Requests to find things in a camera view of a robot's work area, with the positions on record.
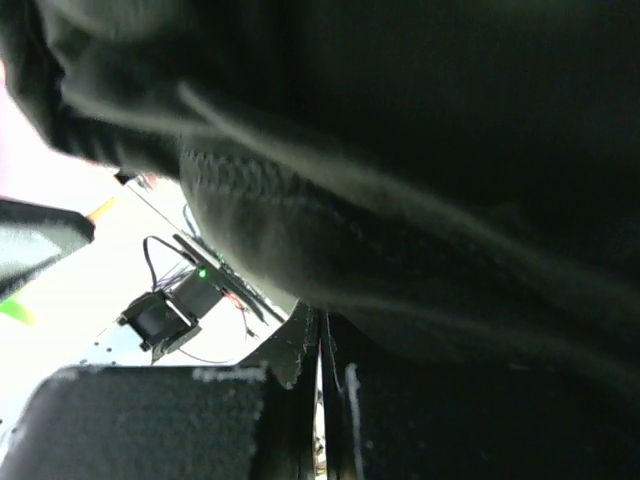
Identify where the black t shirt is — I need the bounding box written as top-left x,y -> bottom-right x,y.
1,1 -> 639,401

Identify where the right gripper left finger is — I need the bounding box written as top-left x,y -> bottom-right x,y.
1,304 -> 319,479

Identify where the green plastic folder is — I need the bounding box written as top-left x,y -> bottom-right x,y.
1,199 -> 95,325

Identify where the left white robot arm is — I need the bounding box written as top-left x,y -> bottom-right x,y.
117,268 -> 228,364

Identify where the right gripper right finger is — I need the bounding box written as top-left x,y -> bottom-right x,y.
319,315 -> 639,479

